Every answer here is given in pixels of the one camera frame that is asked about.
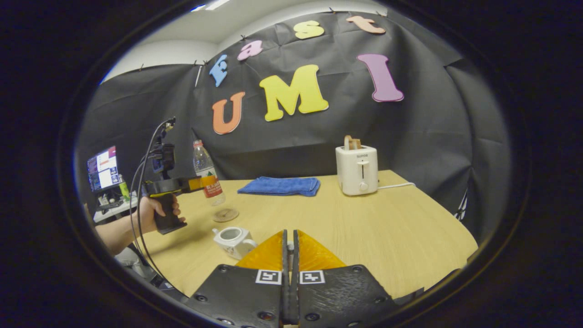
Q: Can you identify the white teacup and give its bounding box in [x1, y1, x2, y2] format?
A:
[212, 226, 258, 260]

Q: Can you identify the black backdrop cloth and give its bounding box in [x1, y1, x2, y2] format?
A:
[77, 9, 511, 242]

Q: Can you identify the ceiling light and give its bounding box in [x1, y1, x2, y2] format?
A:
[190, 0, 230, 12]

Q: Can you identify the round wooden coaster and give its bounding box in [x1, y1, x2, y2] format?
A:
[212, 208, 240, 223]

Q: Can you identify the computer monitor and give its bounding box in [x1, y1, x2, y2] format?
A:
[87, 146, 121, 192]

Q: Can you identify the clear plastic water bottle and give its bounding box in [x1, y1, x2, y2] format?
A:
[192, 140, 226, 206]

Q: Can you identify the white toaster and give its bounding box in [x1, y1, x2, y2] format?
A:
[336, 145, 379, 196]

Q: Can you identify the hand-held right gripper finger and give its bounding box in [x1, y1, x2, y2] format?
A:
[184, 229, 292, 328]
[291, 229, 401, 328]

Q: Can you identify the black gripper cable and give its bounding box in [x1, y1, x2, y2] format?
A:
[130, 118, 176, 283]

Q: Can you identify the white side desk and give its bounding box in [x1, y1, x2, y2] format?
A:
[93, 196, 137, 224]

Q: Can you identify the blue towel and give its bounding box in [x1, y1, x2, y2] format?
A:
[237, 177, 321, 197]

